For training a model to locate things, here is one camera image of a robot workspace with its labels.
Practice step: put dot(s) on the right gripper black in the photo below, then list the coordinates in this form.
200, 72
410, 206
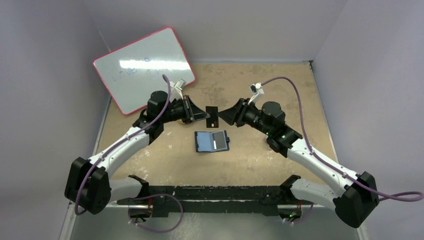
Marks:
238, 112

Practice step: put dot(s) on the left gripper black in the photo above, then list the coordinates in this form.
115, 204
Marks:
191, 112

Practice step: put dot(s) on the black card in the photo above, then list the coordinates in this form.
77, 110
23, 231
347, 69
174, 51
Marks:
213, 120
219, 140

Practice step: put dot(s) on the blue leather card holder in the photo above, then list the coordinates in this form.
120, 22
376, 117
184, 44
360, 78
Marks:
204, 142

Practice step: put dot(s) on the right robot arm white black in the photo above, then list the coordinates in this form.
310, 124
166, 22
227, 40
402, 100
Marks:
349, 194

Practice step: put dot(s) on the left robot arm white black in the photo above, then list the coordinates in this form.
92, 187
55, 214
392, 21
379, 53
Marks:
89, 183

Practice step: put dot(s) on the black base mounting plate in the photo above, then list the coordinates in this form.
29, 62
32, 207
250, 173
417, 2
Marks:
267, 200

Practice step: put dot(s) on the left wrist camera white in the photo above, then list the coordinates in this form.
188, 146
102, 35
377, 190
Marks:
176, 90

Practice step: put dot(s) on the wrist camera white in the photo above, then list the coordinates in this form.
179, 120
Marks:
257, 92
176, 90

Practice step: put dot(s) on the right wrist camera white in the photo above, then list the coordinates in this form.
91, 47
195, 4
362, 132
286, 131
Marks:
257, 92

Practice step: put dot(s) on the whiteboard with pink frame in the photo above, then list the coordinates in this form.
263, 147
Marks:
132, 72

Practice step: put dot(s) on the aluminium rail frame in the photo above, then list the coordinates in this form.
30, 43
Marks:
118, 222

